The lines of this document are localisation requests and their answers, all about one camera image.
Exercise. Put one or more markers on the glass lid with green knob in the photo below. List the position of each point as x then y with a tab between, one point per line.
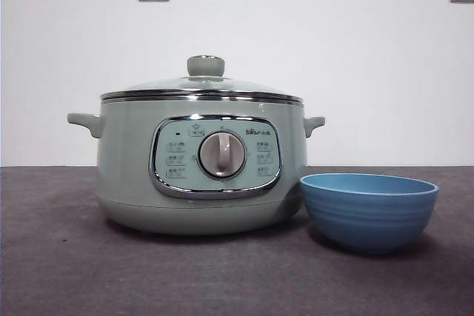
206	66

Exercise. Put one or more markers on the pale green electric steamer pot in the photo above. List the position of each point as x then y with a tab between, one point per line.
126	168

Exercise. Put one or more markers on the grey round control dial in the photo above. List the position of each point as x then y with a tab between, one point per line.
222	155

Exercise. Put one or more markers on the blue ribbed bowl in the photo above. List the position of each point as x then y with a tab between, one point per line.
368	220

